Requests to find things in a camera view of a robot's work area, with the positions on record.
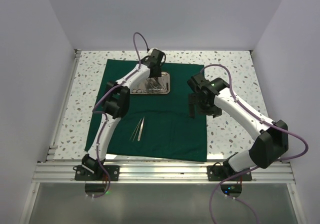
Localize dark green surgical cloth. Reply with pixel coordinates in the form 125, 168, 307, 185
83, 59, 208, 162

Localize wide steel tweezers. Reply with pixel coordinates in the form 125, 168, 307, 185
137, 117, 145, 141

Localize thin steel tweezers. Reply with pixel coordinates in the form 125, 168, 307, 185
129, 119, 143, 141

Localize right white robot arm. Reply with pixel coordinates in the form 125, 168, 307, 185
187, 73, 289, 180

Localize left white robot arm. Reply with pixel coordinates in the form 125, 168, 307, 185
73, 49, 166, 181

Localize steel surgical scissors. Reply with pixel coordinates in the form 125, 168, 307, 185
146, 80, 167, 95

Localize steel instrument tray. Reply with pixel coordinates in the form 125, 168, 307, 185
130, 71, 171, 95

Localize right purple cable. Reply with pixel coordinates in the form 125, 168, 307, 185
199, 64, 309, 224

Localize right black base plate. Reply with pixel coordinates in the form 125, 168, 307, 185
206, 163, 253, 181

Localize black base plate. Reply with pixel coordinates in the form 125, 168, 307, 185
72, 165, 120, 181
206, 163, 253, 181

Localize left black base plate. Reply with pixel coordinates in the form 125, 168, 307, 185
72, 165, 120, 181

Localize left side aluminium rail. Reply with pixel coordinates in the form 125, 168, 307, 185
45, 49, 82, 162

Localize aluminium mounting rail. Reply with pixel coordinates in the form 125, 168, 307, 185
31, 159, 295, 184

